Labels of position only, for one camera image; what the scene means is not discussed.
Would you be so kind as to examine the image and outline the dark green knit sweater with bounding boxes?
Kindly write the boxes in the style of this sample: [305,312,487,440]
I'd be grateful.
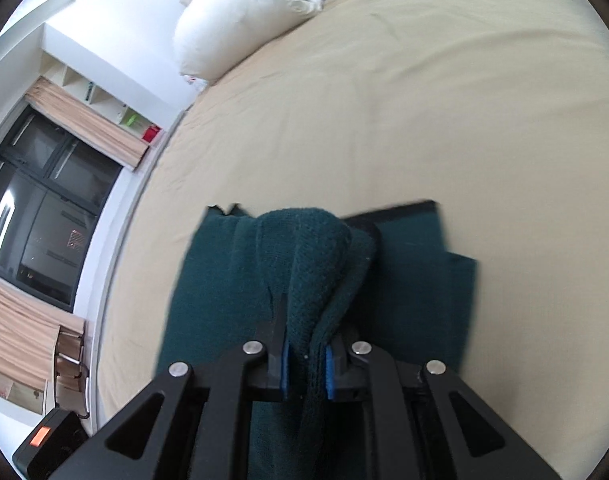
[158,202,477,479]

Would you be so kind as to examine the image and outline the brown chair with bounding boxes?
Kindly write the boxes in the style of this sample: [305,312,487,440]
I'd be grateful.
[53,326,91,420]

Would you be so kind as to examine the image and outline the beige curtain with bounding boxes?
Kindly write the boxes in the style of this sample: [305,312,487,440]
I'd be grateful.
[24,77,148,170]

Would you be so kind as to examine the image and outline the white wall shelf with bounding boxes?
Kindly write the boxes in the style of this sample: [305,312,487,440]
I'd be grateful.
[40,51,155,140]

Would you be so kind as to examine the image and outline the black device orange display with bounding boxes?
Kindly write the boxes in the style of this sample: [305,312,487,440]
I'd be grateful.
[13,408,90,480]

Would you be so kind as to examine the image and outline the white pillow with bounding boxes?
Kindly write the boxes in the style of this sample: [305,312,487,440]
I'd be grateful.
[172,0,323,82]

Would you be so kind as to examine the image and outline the dark window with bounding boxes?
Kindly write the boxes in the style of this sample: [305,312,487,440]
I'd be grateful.
[0,106,121,312]

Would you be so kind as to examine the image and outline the beige bed sheet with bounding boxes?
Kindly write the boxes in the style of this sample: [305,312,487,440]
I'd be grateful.
[97,0,609,479]

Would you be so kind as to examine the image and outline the red box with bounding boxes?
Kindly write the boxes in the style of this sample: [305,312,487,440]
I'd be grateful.
[142,125,161,144]

